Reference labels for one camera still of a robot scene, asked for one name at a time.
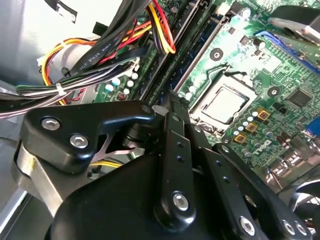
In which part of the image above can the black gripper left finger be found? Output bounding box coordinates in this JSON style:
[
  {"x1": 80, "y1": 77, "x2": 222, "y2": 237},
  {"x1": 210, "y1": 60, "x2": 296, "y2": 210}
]
[{"x1": 11, "y1": 90, "x2": 198, "y2": 228}]

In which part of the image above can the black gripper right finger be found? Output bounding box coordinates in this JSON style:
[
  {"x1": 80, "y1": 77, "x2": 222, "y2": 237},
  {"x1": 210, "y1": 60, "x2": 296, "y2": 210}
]
[{"x1": 177, "y1": 95, "x2": 315, "y2": 240}]

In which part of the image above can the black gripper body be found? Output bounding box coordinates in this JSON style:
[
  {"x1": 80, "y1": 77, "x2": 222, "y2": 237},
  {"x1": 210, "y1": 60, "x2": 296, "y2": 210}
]
[{"x1": 44, "y1": 153, "x2": 227, "y2": 240}]

